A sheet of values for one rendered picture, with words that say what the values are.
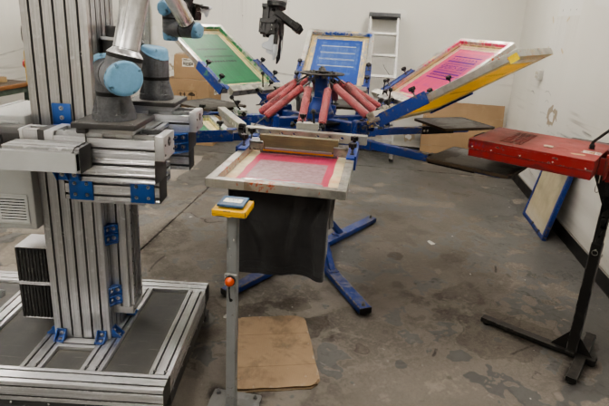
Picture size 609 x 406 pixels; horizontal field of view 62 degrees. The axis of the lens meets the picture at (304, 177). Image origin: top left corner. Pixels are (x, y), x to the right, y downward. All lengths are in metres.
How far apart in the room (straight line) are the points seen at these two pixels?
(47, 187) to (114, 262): 0.42
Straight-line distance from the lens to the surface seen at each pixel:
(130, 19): 1.76
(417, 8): 6.65
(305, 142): 2.59
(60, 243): 2.37
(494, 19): 6.76
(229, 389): 2.34
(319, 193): 2.03
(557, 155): 2.58
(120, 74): 1.74
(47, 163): 1.90
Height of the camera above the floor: 1.63
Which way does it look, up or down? 17 degrees down
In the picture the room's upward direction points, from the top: 3 degrees clockwise
